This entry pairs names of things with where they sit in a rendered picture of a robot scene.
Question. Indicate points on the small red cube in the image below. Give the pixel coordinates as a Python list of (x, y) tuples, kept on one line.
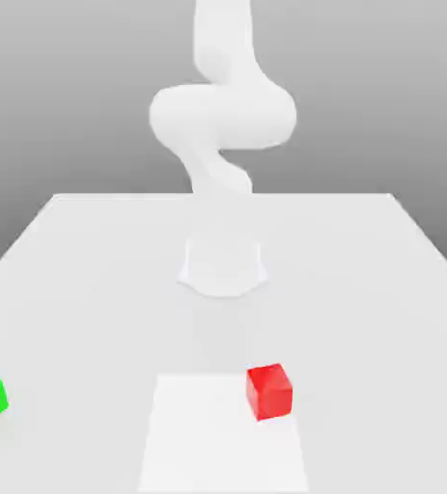
[(270, 393)]

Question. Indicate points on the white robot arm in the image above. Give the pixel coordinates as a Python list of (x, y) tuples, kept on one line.
[(223, 115)]

